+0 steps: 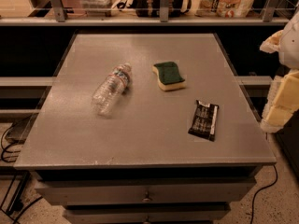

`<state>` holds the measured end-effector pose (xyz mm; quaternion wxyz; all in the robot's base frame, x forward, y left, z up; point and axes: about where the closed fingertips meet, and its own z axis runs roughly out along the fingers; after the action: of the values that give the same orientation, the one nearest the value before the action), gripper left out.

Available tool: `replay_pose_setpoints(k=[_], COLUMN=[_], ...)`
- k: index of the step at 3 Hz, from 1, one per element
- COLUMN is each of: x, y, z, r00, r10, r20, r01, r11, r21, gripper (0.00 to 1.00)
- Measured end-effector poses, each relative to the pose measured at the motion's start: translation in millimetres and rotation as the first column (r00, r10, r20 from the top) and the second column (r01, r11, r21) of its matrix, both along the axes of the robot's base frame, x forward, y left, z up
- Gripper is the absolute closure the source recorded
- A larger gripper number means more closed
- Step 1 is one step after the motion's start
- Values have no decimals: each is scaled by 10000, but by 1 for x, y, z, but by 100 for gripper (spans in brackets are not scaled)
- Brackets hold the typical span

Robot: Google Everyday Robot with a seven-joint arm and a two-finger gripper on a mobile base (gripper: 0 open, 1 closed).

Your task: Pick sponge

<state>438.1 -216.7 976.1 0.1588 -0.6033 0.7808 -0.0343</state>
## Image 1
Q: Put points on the black snack bar wrapper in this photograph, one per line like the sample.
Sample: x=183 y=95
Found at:
x=204 y=120

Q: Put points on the grey metal shelf rail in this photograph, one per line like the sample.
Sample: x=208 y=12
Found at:
x=114 y=21

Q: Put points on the printed snack bag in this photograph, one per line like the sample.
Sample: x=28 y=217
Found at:
x=224 y=8

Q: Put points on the green and yellow sponge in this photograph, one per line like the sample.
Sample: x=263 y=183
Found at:
x=168 y=76

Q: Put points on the black backpack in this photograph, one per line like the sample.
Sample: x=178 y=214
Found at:
x=151 y=8

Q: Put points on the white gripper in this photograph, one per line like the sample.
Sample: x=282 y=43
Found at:
x=291 y=47

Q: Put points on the clear plastic water bottle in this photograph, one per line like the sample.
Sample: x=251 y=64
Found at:
x=108 y=93

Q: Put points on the grey drawer cabinet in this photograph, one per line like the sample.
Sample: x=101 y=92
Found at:
x=98 y=168

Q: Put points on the round drawer knob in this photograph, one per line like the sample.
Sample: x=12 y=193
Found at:
x=146 y=198

